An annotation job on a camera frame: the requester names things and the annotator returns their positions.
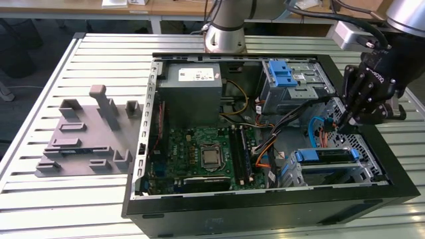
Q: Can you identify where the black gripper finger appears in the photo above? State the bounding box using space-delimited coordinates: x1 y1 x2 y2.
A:
336 64 376 130
348 99 391 134

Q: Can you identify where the orange black power wire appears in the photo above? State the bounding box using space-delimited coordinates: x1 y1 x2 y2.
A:
318 119 346 151

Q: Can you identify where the hard disk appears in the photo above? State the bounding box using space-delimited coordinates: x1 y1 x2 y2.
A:
294 148 358 165

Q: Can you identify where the metal disk bay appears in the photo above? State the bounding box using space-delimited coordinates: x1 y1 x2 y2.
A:
281 146 379 188

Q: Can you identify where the metal optical drive cage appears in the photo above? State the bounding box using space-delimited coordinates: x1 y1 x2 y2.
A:
258 59 336 116

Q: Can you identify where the blue plastic drive latch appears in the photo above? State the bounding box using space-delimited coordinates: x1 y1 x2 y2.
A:
268 60 297 88

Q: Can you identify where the clear plastic bag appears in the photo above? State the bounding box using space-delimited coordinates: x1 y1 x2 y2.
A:
293 0 321 9

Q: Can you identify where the black RAM slot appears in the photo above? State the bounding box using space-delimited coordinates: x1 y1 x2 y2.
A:
230 125 246 185
233 125 250 185

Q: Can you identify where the CPU socket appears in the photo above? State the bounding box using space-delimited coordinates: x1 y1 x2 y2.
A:
198 143 224 173

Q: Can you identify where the silver CPU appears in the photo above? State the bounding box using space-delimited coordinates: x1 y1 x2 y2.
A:
202 150 220 165

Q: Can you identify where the grey power supply unit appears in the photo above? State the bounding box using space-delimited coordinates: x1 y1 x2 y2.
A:
156 62 222 129

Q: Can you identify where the green motherboard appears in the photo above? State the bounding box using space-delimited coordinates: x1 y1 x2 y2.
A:
148 125 266 195

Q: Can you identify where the black graphics card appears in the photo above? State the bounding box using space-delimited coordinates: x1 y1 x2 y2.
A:
181 175 232 193

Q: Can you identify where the black PC case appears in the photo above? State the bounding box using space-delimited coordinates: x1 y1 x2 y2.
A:
120 52 422 239

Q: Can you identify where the grey parts rack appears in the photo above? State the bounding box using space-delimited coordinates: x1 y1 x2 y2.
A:
34 84 146 178

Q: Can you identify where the wooden desk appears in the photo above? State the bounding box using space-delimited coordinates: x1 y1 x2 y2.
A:
0 0 340 34

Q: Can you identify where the grey furniture foot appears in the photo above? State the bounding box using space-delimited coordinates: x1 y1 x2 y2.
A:
0 79 16 102

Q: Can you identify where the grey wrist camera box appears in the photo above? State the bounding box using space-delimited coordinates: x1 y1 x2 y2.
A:
333 21 379 50

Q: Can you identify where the blue data wire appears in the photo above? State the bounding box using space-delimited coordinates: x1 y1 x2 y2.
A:
308 116 329 150

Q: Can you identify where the black cable bundle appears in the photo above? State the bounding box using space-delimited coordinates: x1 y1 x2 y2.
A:
261 97 334 155

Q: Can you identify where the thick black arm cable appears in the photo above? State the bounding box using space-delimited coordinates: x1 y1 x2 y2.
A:
286 0 394 50

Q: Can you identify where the yellow wire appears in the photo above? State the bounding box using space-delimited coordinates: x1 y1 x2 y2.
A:
218 79 250 117

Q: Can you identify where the orange wire bundle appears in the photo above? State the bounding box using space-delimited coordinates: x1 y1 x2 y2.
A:
254 144 278 170

